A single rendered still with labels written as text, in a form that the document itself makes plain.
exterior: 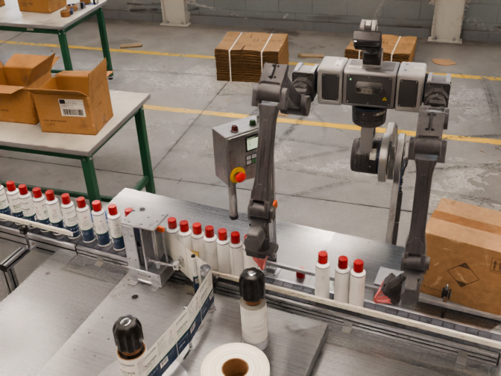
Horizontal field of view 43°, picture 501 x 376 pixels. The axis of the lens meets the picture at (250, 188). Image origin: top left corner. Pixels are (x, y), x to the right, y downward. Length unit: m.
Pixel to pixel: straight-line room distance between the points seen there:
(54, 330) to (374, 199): 2.66
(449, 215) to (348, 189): 2.24
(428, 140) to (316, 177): 2.80
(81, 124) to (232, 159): 1.79
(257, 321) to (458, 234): 0.75
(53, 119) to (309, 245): 1.84
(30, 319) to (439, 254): 1.48
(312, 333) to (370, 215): 2.19
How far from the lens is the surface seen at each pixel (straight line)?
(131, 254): 2.38
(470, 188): 4.70
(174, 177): 4.77
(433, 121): 1.96
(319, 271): 2.21
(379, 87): 2.41
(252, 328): 2.07
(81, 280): 2.60
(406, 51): 6.47
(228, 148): 2.09
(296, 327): 2.21
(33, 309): 2.54
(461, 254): 2.28
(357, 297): 2.23
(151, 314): 2.31
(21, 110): 4.04
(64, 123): 3.83
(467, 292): 2.37
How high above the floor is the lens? 2.44
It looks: 32 degrees down
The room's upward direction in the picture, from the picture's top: 3 degrees counter-clockwise
